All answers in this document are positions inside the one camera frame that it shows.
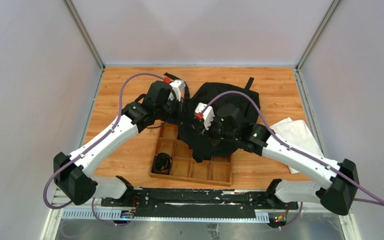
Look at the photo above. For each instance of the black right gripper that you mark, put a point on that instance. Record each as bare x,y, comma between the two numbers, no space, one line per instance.
208,123

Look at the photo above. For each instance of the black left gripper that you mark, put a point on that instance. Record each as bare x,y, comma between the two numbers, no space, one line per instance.
177,110

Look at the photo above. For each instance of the black fabric backpack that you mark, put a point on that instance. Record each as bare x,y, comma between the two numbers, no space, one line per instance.
221,118

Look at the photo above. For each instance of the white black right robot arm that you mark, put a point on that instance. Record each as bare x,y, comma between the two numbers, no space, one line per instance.
332,184

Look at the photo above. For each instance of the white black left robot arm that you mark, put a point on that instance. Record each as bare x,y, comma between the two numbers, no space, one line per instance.
73,173

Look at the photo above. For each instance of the wooden compartment organizer tray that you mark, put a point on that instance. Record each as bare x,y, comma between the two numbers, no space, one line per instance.
216,171

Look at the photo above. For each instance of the black rolled belt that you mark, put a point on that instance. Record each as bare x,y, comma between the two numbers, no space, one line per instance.
162,164

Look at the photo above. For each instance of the white folded cloth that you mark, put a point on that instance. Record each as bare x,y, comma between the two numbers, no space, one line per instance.
298,133

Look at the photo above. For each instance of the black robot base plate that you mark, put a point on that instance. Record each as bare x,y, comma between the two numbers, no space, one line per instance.
198,203

